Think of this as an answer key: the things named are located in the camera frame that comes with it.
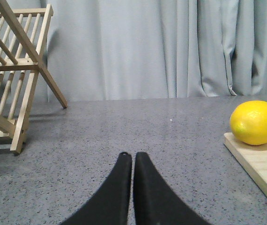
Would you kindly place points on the light wooden cutting board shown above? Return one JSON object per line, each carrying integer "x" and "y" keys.
{"x": 252, "y": 158}

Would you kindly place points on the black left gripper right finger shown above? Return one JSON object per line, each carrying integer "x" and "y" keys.
{"x": 155, "y": 203}

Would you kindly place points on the yellow lemon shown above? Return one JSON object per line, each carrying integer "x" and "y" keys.
{"x": 248, "y": 122}

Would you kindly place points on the wooden dish drying rack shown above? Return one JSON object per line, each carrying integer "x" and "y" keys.
{"x": 23, "y": 36}

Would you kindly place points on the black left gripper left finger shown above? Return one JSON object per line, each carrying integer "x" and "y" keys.
{"x": 109, "y": 204}

